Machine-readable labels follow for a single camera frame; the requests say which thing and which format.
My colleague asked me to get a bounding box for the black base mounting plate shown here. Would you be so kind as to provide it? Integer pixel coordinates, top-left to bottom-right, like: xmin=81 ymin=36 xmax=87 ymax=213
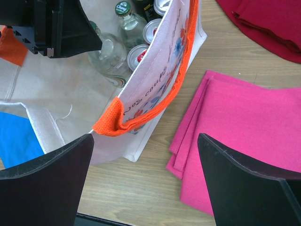
xmin=74 ymin=213 xmax=130 ymax=226

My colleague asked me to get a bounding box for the dark red cloth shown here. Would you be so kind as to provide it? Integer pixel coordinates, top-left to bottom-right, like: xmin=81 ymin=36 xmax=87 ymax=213
xmin=217 ymin=0 xmax=301 ymax=64

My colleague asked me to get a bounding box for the beige canvas tote bag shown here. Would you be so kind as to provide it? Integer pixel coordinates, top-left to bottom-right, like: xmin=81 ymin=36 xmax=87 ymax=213
xmin=0 ymin=0 xmax=206 ymax=164

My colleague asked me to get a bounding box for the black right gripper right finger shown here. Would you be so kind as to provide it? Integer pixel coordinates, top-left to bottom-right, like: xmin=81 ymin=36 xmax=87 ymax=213
xmin=198 ymin=133 xmax=301 ymax=226

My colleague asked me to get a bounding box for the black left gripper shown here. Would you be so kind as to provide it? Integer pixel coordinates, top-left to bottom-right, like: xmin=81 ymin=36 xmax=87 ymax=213
xmin=0 ymin=0 xmax=102 ymax=58

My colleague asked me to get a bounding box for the teal folded cloth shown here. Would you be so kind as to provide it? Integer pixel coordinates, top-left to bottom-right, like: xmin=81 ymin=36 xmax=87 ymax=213
xmin=0 ymin=112 xmax=44 ymax=168

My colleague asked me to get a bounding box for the magenta folded cloth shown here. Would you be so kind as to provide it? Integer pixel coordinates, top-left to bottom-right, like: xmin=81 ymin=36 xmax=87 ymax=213
xmin=166 ymin=71 xmax=301 ymax=214

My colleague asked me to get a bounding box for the green glass bottle front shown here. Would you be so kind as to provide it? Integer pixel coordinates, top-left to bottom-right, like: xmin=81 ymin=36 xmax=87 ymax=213
xmin=87 ymin=21 xmax=132 ymax=88

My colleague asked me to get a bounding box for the red bull can front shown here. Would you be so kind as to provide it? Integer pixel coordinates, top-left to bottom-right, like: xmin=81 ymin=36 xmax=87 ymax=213
xmin=127 ymin=44 xmax=149 ymax=72

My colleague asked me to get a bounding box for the dark can rear left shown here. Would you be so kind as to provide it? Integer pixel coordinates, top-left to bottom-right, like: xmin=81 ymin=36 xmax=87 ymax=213
xmin=133 ymin=0 xmax=160 ymax=22

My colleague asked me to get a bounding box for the red bull can middle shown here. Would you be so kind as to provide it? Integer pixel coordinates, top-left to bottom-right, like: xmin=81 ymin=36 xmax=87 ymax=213
xmin=143 ymin=18 xmax=162 ymax=45

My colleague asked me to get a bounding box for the red bull can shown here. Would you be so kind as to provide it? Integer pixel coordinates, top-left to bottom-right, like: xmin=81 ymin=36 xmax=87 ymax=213
xmin=143 ymin=18 xmax=162 ymax=45
xmin=127 ymin=44 xmax=149 ymax=72

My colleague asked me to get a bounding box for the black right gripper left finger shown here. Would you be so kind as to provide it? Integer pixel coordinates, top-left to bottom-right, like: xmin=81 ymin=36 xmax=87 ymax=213
xmin=0 ymin=134 xmax=94 ymax=226

